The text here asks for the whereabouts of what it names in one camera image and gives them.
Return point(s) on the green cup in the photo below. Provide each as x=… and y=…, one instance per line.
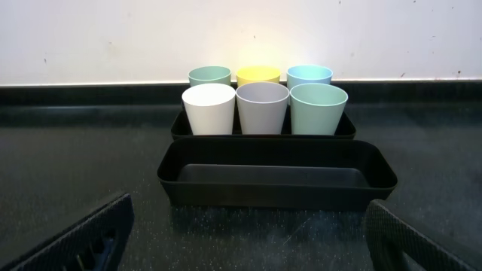
x=209, y=75
x=318, y=113

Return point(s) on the white cup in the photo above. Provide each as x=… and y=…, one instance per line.
x=209, y=113

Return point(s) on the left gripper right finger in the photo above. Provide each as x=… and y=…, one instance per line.
x=406, y=244

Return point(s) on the blue cup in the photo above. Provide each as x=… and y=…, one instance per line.
x=309, y=75

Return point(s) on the yellow cup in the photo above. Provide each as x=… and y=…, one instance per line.
x=258, y=75

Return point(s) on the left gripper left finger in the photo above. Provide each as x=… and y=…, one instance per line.
x=90, y=233

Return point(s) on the black tray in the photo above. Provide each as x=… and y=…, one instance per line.
x=348, y=128
x=271, y=177

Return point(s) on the grey cup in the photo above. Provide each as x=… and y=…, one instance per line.
x=262, y=113

